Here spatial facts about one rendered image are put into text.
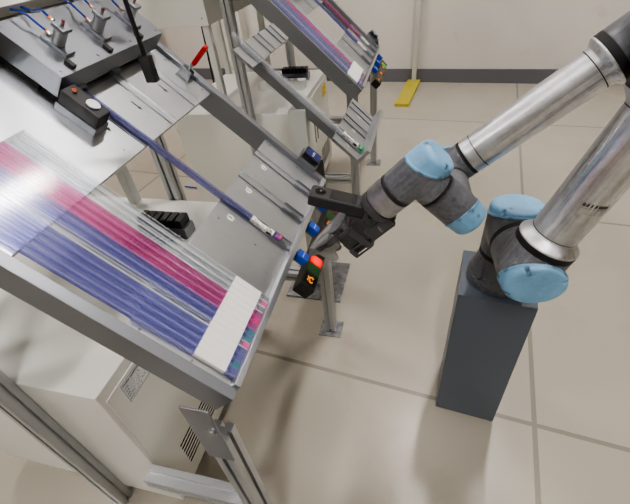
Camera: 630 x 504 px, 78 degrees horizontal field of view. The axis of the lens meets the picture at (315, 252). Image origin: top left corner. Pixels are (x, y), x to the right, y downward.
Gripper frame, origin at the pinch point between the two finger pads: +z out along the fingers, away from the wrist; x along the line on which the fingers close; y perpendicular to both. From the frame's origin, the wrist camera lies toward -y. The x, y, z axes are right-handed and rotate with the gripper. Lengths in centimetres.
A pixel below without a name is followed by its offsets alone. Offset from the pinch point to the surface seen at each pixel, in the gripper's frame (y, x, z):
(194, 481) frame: 11, -40, 45
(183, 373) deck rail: -11.3, -38.0, 3.1
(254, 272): -8.3, -12.2, 3.9
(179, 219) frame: -28.0, 13.1, 32.4
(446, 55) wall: 63, 345, 8
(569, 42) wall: 127, 334, -65
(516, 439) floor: 92, 1, 12
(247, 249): -11.9, -8.0, 3.9
